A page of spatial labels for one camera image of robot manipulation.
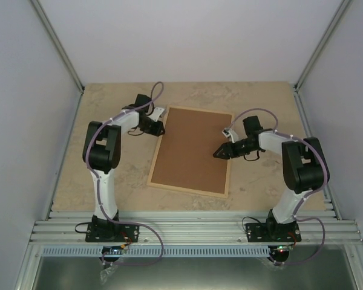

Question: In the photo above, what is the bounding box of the right aluminium corner post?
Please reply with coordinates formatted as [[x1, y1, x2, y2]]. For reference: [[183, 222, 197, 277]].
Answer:
[[293, 0, 353, 92]]

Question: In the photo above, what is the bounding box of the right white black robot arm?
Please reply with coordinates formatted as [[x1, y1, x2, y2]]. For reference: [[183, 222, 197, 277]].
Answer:
[[213, 115, 330, 241]]

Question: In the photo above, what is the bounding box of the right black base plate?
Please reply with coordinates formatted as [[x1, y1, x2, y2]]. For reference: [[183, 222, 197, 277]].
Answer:
[[244, 223, 302, 242]]

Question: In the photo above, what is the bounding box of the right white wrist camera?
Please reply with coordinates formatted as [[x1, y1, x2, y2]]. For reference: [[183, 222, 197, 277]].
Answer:
[[222, 128, 239, 143]]

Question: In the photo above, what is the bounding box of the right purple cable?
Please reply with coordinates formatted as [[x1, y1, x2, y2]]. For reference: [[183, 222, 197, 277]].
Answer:
[[226, 108, 332, 267]]

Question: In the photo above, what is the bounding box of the right control board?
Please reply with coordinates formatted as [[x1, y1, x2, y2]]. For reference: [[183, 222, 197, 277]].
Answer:
[[271, 244, 293, 253]]

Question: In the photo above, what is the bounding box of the right side aluminium rail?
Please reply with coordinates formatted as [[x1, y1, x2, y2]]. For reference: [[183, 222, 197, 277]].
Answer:
[[292, 86, 342, 221]]

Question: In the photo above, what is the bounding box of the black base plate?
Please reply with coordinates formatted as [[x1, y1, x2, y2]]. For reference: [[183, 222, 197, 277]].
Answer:
[[244, 223, 302, 242], [85, 224, 140, 243]]

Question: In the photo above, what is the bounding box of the control board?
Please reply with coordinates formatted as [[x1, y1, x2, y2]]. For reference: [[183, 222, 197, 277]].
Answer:
[[101, 244, 129, 256], [271, 244, 293, 253]]

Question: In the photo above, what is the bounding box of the light wooden picture frame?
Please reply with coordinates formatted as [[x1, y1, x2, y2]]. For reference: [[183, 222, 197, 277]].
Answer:
[[146, 105, 235, 199]]

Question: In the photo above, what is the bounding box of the grey slotted cable duct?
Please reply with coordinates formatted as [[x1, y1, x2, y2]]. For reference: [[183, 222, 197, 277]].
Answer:
[[41, 245, 270, 258]]

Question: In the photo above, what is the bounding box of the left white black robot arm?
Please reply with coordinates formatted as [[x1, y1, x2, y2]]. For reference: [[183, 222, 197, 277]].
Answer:
[[82, 94, 165, 241]]

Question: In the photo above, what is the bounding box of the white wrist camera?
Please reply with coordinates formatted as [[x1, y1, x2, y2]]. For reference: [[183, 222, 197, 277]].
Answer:
[[222, 128, 239, 143], [149, 107, 166, 122]]

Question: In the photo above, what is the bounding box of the aluminium corner post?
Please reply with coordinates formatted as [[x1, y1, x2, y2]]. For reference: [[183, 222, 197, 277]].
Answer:
[[29, 0, 85, 94], [293, 0, 353, 92]]

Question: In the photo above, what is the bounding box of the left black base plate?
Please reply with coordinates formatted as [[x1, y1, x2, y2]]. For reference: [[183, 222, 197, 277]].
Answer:
[[85, 224, 140, 243]]

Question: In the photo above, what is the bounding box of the brown backing board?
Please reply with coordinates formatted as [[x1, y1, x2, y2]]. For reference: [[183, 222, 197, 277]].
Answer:
[[150, 107, 233, 195]]

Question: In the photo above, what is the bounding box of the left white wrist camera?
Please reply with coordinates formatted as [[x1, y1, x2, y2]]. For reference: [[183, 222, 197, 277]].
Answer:
[[149, 107, 166, 122]]

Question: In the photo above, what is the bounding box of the aluminium rail bed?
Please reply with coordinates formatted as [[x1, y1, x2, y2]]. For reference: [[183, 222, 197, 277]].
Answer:
[[30, 210, 363, 245]]

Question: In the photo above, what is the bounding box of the left aluminium corner post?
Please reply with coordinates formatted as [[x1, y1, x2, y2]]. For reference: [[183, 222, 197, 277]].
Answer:
[[29, 0, 85, 94]]

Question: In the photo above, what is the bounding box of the left control board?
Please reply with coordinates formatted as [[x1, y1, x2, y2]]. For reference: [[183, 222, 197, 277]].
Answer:
[[101, 244, 129, 256]]

